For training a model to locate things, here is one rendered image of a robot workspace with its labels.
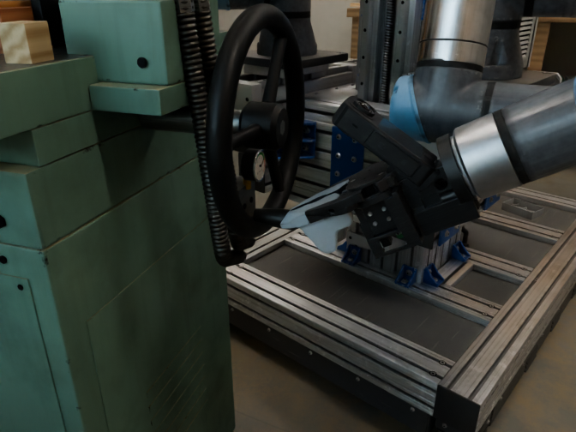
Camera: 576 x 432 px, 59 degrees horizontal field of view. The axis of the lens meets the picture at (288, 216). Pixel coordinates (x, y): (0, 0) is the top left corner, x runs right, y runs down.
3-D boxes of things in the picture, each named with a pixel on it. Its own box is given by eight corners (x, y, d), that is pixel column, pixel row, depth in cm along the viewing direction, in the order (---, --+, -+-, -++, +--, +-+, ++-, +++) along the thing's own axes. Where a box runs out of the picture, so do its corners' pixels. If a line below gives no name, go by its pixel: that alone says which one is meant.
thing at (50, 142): (39, 167, 53) (32, 129, 51) (-105, 148, 59) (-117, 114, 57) (211, 95, 87) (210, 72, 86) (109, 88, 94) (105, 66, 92)
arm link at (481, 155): (493, 122, 44) (490, 104, 51) (443, 143, 46) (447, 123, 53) (525, 196, 46) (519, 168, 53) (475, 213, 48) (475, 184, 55)
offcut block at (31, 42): (32, 64, 52) (23, 23, 50) (5, 63, 52) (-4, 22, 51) (55, 59, 55) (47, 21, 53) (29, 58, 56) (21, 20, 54)
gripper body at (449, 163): (369, 262, 53) (483, 225, 48) (333, 192, 52) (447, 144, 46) (381, 231, 60) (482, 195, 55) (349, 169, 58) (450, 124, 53)
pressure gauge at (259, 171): (255, 195, 96) (254, 154, 92) (237, 193, 97) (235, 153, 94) (267, 184, 101) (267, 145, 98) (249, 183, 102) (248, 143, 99)
